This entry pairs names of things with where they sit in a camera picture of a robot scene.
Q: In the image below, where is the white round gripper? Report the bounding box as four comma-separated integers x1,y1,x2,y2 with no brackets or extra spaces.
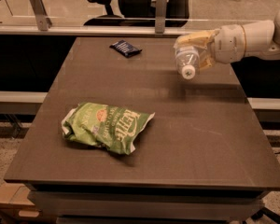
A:
174,24,245,70

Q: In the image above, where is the clear plastic water bottle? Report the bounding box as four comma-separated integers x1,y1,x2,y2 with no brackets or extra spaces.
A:
175,46,200,80

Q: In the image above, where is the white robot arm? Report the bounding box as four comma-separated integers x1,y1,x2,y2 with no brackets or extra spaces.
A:
174,10,280,79

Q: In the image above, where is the black office chair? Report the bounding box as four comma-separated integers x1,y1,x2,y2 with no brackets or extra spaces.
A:
85,0,189,27

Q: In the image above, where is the dark blue snack packet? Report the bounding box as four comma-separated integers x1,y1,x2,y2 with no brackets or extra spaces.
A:
110,40,141,58

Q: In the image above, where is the glass partition panel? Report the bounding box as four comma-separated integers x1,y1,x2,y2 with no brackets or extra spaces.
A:
0,0,280,34

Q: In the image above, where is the green chips bag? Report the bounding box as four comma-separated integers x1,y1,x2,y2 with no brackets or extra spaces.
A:
61,103,155,155

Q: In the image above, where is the cardboard box under table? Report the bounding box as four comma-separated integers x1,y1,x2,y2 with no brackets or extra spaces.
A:
0,183,57,224

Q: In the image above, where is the middle metal glass bracket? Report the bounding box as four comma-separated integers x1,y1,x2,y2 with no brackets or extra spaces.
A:
155,0,167,34

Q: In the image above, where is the metal glass bracket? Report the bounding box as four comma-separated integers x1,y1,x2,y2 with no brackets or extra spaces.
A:
29,0,52,31
155,0,167,34

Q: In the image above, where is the left metal glass bracket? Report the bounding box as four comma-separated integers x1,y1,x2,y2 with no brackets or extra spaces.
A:
29,0,52,31

